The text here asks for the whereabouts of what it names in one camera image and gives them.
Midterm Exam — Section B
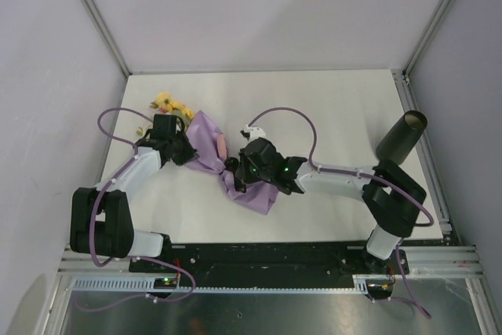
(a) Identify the black gold-lettered ribbon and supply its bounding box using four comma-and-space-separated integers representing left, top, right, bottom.
221, 157, 246, 193

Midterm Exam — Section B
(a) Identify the purple wrapping paper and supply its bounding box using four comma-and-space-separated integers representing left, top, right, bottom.
184, 111, 278, 215

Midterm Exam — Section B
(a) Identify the yellow flower bunch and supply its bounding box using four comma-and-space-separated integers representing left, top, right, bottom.
149, 92, 195, 131

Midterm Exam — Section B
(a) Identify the pink wrapping paper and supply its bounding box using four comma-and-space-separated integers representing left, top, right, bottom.
216, 133, 227, 161

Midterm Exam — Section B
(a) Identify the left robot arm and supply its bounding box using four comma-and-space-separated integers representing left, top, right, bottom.
70, 114, 197, 272

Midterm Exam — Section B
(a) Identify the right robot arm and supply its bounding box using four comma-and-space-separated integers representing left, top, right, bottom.
235, 133, 427, 273

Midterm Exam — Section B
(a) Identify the dark cylindrical vase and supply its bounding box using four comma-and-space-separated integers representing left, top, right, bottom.
376, 110, 428, 165

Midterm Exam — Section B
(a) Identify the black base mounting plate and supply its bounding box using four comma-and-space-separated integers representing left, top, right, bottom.
129, 240, 409, 289

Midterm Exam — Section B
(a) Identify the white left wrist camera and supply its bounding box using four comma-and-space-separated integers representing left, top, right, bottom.
150, 114, 181, 141

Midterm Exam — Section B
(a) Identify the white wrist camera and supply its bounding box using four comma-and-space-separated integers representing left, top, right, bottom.
240, 125, 266, 143
150, 114, 181, 141

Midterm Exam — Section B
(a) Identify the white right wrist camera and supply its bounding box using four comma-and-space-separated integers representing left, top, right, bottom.
240, 125, 266, 143

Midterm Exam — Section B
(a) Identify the grey slotted cable duct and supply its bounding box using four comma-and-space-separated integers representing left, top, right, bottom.
70, 275, 393, 293

